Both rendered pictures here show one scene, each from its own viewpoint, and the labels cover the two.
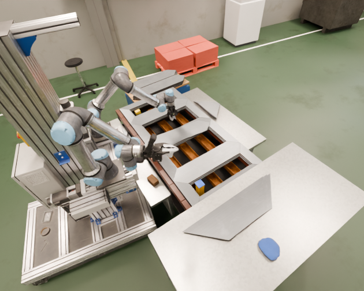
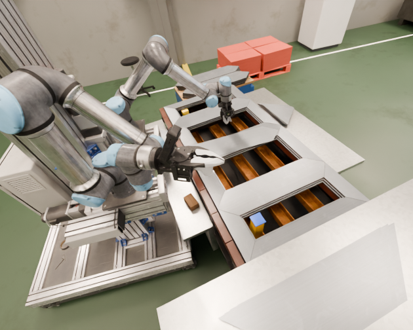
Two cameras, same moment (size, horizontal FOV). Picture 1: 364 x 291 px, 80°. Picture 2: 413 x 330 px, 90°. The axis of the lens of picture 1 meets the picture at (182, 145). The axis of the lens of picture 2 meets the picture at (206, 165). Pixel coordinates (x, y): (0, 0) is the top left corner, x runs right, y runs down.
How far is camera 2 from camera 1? 0.65 m
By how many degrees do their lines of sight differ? 9
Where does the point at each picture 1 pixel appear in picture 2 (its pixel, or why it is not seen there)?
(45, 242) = (63, 257)
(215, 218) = (284, 302)
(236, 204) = (328, 279)
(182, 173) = (233, 198)
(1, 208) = not seen: hidden behind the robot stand
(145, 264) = not seen: hidden behind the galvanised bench
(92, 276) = (109, 310)
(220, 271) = not seen: outside the picture
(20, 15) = (82, 11)
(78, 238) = (99, 259)
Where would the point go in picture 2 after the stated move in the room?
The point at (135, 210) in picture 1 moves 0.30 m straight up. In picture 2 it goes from (170, 234) to (160, 217)
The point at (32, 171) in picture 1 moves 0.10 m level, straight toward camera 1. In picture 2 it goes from (15, 175) to (18, 186)
